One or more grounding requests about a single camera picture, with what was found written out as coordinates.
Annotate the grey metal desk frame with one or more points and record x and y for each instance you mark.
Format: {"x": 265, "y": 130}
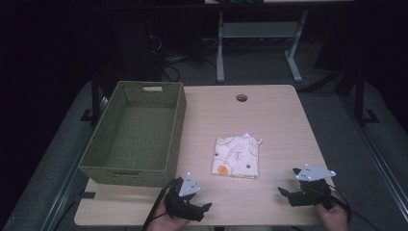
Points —
{"x": 256, "y": 30}

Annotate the black tape strip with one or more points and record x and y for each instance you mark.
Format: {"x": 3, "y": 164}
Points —
{"x": 87, "y": 194}

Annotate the green woven basket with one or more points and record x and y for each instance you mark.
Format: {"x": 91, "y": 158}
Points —
{"x": 141, "y": 134}

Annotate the person's right hand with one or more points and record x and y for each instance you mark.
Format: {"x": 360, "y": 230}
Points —
{"x": 333, "y": 218}

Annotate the black metal stand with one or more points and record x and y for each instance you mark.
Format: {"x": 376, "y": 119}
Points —
{"x": 360, "y": 96}
{"x": 95, "y": 99}

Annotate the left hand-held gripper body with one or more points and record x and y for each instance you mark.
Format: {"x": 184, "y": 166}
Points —
{"x": 187, "y": 187}

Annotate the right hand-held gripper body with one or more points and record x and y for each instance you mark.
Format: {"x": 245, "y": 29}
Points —
{"x": 311, "y": 189}

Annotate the white patterned cloth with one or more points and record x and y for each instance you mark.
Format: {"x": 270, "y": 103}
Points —
{"x": 236, "y": 157}

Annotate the person's left hand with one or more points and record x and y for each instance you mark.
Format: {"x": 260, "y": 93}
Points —
{"x": 166, "y": 221}

